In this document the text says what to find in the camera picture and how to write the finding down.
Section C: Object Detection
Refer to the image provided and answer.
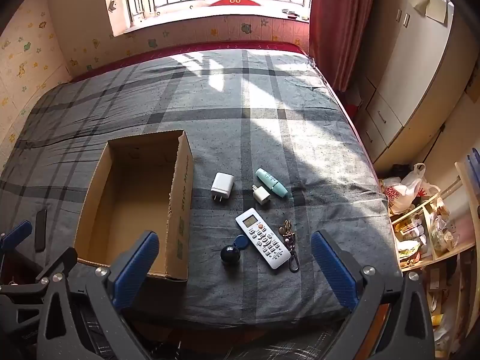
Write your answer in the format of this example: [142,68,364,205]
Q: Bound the red curtain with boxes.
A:
[308,0,379,91]

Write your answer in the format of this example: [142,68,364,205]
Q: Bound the white paper sheet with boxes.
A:
[425,0,451,23]

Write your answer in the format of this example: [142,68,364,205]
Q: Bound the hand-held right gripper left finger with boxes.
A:
[36,230,161,360]

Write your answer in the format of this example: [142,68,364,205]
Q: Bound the cream wardrobe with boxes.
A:
[352,0,466,166]

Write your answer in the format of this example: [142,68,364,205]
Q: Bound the large white charger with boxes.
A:
[210,172,235,203]

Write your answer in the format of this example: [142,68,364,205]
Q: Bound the white plastic bag red print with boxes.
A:
[382,163,441,214]

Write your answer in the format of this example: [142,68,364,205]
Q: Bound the white remote control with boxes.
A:
[235,208,291,270]

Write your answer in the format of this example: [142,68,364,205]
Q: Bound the grey plaid bed sheet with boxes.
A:
[0,47,402,327]

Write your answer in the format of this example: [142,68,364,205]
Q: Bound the red patterned mat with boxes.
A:
[208,0,265,8]

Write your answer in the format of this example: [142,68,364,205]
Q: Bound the black dome-shaped gadget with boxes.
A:
[220,245,242,267]

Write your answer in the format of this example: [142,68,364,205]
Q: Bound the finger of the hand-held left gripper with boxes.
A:
[0,220,33,260]
[0,247,78,302]

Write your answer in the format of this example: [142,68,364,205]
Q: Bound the wooden shelf unit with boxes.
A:
[390,150,480,360]

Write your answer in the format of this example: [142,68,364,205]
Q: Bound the black smartphone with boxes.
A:
[34,209,48,251]

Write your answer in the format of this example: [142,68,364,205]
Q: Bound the mint green tube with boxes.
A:
[256,168,289,198]

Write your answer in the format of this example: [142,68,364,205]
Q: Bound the small cream charger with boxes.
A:
[250,184,271,208]

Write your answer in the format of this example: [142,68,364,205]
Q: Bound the cardboard box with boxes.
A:
[74,129,194,281]

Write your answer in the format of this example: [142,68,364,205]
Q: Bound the metal keychain with charms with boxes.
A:
[278,219,301,273]

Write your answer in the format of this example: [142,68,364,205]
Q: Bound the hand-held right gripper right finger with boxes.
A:
[310,229,436,360]

